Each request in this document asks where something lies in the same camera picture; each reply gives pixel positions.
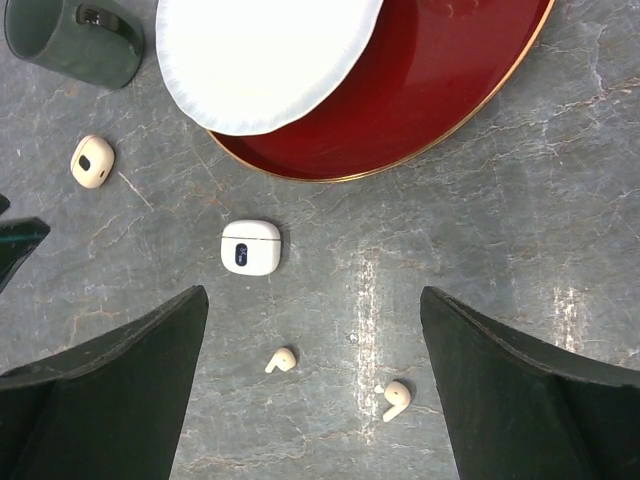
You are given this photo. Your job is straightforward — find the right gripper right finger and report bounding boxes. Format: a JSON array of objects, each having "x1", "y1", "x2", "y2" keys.
[{"x1": 420, "y1": 287, "x2": 639, "y2": 479}]

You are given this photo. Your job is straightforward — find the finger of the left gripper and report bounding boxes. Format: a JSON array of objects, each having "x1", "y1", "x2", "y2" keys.
[{"x1": 0, "y1": 217, "x2": 50, "y2": 290}]

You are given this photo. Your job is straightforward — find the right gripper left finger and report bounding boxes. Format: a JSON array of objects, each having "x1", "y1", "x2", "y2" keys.
[{"x1": 1, "y1": 285, "x2": 209, "y2": 479}]

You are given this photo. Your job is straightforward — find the pink earbud case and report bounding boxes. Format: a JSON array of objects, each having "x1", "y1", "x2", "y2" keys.
[{"x1": 70, "y1": 135, "x2": 115, "y2": 189}]

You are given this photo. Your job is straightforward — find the white earbud case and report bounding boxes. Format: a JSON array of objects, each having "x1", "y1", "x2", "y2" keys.
[{"x1": 220, "y1": 220, "x2": 282, "y2": 276}]

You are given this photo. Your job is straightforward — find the pink earbud left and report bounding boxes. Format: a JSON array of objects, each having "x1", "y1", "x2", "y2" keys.
[{"x1": 264, "y1": 347, "x2": 297, "y2": 374}]

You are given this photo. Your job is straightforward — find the dark green mug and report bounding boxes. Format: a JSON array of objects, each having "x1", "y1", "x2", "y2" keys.
[{"x1": 4, "y1": 0, "x2": 144, "y2": 90}]

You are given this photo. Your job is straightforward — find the white plate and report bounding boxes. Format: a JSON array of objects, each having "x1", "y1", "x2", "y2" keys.
[{"x1": 155, "y1": 0, "x2": 382, "y2": 136}]

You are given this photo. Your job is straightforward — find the red round tray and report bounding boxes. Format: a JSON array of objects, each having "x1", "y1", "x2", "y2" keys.
[{"x1": 211, "y1": 0, "x2": 553, "y2": 183}]

